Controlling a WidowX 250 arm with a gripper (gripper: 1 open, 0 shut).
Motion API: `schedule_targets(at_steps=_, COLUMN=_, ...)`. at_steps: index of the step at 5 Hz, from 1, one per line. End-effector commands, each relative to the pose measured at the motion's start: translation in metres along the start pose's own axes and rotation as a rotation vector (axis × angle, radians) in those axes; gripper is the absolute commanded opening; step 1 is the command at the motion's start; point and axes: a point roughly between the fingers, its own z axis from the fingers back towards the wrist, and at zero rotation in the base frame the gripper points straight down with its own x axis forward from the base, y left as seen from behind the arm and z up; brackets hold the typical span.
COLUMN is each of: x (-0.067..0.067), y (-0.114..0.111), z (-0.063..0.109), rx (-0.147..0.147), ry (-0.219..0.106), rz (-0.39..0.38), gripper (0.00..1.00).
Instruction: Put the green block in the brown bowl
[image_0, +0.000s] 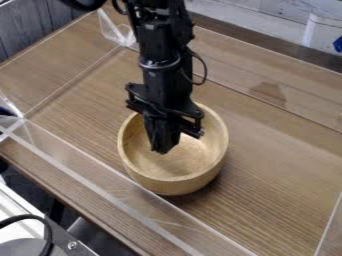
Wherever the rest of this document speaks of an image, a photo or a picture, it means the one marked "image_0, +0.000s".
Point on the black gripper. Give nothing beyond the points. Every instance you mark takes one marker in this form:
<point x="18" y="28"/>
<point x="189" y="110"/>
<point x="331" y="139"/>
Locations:
<point x="164" y="97"/>

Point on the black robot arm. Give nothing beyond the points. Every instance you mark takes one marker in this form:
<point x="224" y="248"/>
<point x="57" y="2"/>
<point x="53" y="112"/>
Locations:
<point x="163" y="30"/>

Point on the brown wooden bowl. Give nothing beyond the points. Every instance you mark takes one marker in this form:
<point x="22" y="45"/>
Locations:
<point x="188" y="167"/>

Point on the white container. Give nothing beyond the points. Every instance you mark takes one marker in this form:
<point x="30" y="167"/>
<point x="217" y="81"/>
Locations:
<point x="322" y="33"/>

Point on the clear acrylic corner bracket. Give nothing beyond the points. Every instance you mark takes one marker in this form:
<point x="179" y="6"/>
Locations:
<point x="116" y="33"/>

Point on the clear acrylic front wall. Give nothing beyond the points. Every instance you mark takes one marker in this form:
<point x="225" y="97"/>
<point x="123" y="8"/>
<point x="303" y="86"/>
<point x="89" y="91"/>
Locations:
<point x="61" y="141"/>

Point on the grey metal bracket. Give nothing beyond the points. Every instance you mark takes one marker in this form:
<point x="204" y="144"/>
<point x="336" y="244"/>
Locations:
<point x="71" y="238"/>

